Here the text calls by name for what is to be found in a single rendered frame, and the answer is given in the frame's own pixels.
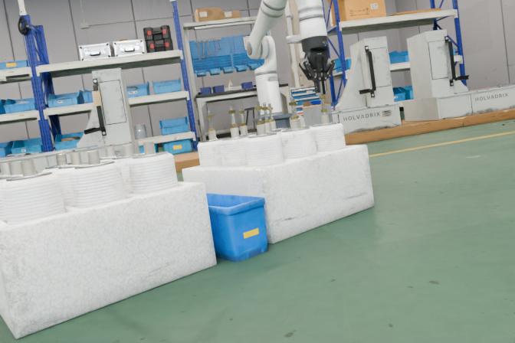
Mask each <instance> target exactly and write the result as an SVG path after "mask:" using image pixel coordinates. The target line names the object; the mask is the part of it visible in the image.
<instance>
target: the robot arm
mask: <svg viewBox="0 0 515 343"><path fill-rule="evenodd" d="M295 2H296V4H297V10H298V15H299V21H300V34H297V35H291V36H287V37H286V41H287V44H302V51H303V52H304V53H305V55H304V61H303V62H301V63H299V67H300V69H301V70H302V71H303V73H304V74H305V76H306V77H307V79H308V80H312V81H313V82H314V88H315V93H316V95H317V96H319V95H324V94H326V92H327V87H326V80H327V79H328V78H331V75H332V72H333V68H334V65H335V63H336V61H335V60H331V59H329V55H328V53H327V48H328V47H329V43H328V37H327V31H326V23H325V20H324V15H323V4H322V1H321V0H295ZM286 5H287V0H262V1H261V6H260V9H259V12H258V15H257V20H256V22H255V25H254V28H253V30H252V32H251V35H250V37H249V39H248V44H247V54H248V56H249V57H250V58H251V59H255V60H257V59H264V64H263V65H262V66H261V67H259V68H257V69H256V70H255V71H254V75H255V80H256V86H257V96H258V101H259V102H260V106H262V107H263V103H266V106H267V107H268V104H269V103H270V104H271V107H273V109H272V116H276V115H282V114H283V113H282V106H281V101H280V91H279V84H278V79H277V60H276V51H275V44H274V39H273V38H272V37H271V36H265V35H266V33H267V32H268V31H269V30H270V29H272V27H273V26H275V25H276V23H278V22H279V20H280V19H281V18H282V16H283V13H284V10H285V8H286ZM321 69H322V70H321ZM321 73H323V76H322V75H321ZM316 74H317V75H316Z"/></svg>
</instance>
